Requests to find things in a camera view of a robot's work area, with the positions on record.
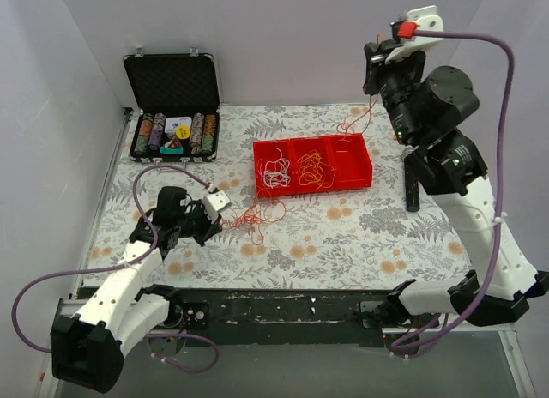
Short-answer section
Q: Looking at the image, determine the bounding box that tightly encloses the white cable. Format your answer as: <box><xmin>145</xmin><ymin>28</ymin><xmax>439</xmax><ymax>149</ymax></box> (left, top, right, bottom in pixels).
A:
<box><xmin>256</xmin><ymin>147</ymin><xmax>295</xmax><ymax>190</ymax></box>

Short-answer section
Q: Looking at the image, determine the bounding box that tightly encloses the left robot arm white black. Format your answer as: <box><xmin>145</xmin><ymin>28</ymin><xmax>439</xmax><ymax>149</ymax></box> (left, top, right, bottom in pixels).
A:
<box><xmin>51</xmin><ymin>187</ymin><xmax>231</xmax><ymax>393</ymax></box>

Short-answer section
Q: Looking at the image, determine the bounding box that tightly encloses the black microphone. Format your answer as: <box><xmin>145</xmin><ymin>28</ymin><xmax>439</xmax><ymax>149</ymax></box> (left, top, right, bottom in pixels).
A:
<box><xmin>402</xmin><ymin>148</ymin><xmax>420</xmax><ymax>213</ymax></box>

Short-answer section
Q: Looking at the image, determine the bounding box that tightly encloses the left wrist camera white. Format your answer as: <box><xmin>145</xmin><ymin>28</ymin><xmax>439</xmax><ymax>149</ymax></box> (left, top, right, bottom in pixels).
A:
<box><xmin>202</xmin><ymin>184</ymin><xmax>232</xmax><ymax>223</ymax></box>

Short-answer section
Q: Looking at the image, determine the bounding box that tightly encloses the floral table mat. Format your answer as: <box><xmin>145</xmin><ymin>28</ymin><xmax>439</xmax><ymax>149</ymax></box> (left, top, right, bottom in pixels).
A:
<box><xmin>81</xmin><ymin>104</ymin><xmax>469</xmax><ymax>289</ymax></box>

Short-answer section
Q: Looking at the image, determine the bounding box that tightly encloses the white card deck box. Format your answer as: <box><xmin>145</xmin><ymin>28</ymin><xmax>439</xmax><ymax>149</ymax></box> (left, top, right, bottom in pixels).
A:
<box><xmin>165</xmin><ymin>116</ymin><xmax>192</xmax><ymax>131</ymax></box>

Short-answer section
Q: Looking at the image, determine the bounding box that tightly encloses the yellow round chip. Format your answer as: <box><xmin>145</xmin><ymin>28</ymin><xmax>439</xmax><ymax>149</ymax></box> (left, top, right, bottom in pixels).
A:
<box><xmin>175</xmin><ymin>124</ymin><xmax>190</xmax><ymax>140</ymax></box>

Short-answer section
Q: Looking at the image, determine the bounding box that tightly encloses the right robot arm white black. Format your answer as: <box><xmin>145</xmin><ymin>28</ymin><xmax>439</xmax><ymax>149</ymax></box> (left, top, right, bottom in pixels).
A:
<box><xmin>363</xmin><ymin>39</ymin><xmax>548</xmax><ymax>328</ymax></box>

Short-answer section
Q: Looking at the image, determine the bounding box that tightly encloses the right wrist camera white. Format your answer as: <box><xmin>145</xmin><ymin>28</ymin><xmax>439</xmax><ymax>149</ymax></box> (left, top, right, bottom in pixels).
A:
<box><xmin>385</xmin><ymin>5</ymin><xmax>443</xmax><ymax>64</ymax></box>

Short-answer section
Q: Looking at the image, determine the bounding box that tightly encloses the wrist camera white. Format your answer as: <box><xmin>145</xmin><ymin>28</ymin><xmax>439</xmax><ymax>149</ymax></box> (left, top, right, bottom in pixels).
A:
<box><xmin>202</xmin><ymin>184</ymin><xmax>232</xmax><ymax>223</ymax></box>
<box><xmin>385</xmin><ymin>5</ymin><xmax>443</xmax><ymax>64</ymax></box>

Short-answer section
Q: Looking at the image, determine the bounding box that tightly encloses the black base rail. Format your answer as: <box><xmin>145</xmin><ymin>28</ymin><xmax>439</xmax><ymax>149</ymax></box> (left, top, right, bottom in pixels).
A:
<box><xmin>132</xmin><ymin>286</ymin><xmax>443</xmax><ymax>348</ymax></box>

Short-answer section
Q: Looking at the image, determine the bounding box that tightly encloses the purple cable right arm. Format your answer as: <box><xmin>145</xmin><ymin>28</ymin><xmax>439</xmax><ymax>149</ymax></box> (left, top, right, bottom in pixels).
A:
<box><xmin>389</xmin><ymin>28</ymin><xmax>515</xmax><ymax>359</ymax></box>

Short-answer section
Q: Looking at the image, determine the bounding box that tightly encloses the black poker chip case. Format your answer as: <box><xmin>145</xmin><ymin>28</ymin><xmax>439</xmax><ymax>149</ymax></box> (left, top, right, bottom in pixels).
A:
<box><xmin>123</xmin><ymin>49</ymin><xmax>220</xmax><ymax>163</ymax></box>

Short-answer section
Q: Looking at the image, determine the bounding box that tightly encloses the red three-compartment tray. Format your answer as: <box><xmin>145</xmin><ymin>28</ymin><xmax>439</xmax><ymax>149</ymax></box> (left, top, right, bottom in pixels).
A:
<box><xmin>253</xmin><ymin>134</ymin><xmax>373</xmax><ymax>197</ymax></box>

